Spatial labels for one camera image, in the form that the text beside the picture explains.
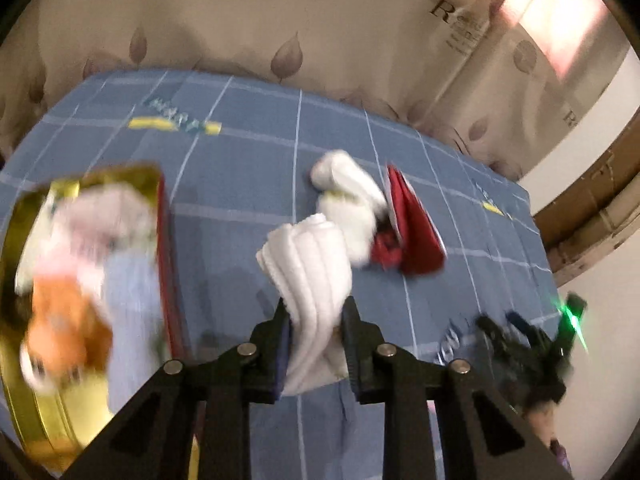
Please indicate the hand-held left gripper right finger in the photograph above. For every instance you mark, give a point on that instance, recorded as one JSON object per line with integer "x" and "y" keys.
{"x": 352, "y": 355}

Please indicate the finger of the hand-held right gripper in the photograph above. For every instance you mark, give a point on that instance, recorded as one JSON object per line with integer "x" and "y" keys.
{"x": 520, "y": 325}
{"x": 492, "y": 335}

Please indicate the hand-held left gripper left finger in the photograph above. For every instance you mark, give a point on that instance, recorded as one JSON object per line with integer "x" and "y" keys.
{"x": 281, "y": 360}

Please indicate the white ribbed cloth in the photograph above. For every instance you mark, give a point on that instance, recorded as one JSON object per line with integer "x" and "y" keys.
{"x": 310, "y": 285}

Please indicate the red and gold tin box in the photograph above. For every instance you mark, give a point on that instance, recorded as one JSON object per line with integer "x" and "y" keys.
{"x": 167, "y": 270}

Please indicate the light blue towel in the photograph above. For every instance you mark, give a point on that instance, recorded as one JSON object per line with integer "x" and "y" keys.
{"x": 132, "y": 320}

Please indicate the person's right forearm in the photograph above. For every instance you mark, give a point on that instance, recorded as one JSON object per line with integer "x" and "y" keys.
{"x": 545, "y": 425}

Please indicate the red sock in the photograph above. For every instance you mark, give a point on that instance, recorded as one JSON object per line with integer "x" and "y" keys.
{"x": 417, "y": 240}

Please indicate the wooden door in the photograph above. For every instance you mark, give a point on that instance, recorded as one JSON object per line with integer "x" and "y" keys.
{"x": 590, "y": 220}

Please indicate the white fluffy plush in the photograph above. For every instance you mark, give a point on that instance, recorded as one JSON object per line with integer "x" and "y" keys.
{"x": 350, "y": 210}

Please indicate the blue checked bed sheet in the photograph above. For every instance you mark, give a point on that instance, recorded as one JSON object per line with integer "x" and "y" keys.
{"x": 240, "y": 170}

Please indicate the beige leaf print curtain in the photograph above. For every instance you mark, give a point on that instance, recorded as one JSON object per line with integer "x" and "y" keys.
{"x": 225, "y": 10}
{"x": 540, "y": 75}

